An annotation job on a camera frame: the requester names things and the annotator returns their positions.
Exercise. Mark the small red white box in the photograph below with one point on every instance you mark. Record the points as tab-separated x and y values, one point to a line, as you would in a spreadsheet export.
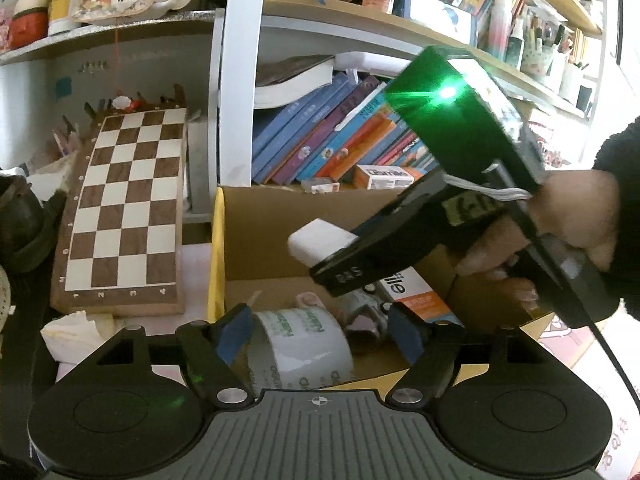
320	186

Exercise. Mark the black cup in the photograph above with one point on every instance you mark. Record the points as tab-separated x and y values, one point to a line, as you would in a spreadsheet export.
585	97

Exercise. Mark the person's right hand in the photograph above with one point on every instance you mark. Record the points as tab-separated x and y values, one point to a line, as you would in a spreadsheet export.
575	210

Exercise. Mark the cup of pens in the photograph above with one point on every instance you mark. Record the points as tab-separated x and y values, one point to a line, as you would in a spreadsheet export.
537	55

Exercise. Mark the pink printed table mat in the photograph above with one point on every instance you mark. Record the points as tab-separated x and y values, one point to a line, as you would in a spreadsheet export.
590	385

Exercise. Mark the crumpled white tissue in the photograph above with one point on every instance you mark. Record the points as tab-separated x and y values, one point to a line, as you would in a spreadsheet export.
75	335

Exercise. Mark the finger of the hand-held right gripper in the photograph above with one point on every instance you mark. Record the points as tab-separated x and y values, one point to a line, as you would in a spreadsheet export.
380	245

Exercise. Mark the grey metal panel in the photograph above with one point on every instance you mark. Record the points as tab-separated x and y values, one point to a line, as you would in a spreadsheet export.
200	170

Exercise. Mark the small red white figurine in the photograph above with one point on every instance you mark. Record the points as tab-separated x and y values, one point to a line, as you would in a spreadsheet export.
127	102

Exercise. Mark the stack of colourful books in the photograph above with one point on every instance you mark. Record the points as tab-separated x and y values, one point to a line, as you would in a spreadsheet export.
310	140

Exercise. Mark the blue white box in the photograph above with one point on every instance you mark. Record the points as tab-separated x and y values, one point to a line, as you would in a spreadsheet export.
440	17

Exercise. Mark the person's right forearm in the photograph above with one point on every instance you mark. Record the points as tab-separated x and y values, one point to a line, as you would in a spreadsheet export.
625	185

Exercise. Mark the orange white product box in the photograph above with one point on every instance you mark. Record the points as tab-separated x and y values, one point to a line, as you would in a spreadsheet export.
415	295
382	175

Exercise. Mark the cardboard box with yellow flaps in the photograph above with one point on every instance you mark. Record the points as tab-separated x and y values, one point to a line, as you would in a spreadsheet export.
280	225

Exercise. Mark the thick grey paperback book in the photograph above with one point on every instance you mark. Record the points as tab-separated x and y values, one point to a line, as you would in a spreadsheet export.
292	82

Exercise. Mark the wooden chessboard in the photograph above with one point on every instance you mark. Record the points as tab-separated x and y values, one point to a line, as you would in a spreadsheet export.
125	200

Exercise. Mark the grey shelf board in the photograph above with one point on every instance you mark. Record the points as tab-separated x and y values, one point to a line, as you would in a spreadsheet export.
100	40

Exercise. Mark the white shelf frame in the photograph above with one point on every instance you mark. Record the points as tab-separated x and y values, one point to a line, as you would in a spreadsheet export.
240	85

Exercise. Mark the white cup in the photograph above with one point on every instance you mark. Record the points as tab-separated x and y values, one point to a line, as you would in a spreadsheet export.
570	80

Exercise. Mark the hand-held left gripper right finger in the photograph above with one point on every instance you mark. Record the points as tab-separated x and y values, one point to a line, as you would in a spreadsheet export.
405	342

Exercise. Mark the dark hat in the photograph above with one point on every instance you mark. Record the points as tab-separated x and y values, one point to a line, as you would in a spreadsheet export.
25	220

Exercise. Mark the white green-print tape roll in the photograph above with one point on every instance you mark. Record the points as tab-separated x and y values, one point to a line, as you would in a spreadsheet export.
300	345

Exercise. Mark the white foam block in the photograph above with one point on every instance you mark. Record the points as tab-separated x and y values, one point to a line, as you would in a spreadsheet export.
320	240

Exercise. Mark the wooden shelf board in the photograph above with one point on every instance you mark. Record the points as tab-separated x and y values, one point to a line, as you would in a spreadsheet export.
350	12

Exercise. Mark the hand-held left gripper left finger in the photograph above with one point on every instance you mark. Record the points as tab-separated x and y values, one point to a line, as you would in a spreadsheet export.
235	332

